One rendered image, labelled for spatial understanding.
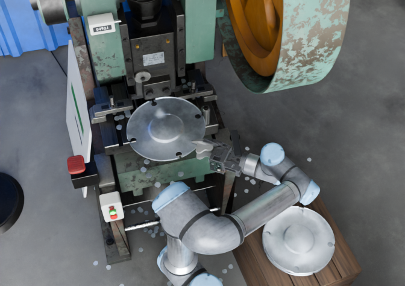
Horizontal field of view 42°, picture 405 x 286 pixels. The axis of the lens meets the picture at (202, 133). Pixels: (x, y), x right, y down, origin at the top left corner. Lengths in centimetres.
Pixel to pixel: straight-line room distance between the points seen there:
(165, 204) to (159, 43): 56
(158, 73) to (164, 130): 22
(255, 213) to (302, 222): 76
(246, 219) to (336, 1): 62
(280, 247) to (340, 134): 101
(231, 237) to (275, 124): 160
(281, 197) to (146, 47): 64
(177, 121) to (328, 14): 77
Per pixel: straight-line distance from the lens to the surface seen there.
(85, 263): 259
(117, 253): 256
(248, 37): 191
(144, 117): 199
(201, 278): 180
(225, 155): 182
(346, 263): 226
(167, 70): 185
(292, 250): 220
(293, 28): 140
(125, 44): 168
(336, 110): 310
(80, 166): 193
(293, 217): 226
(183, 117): 197
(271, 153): 168
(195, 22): 166
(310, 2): 139
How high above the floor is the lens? 238
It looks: 55 degrees down
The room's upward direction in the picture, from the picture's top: 2 degrees clockwise
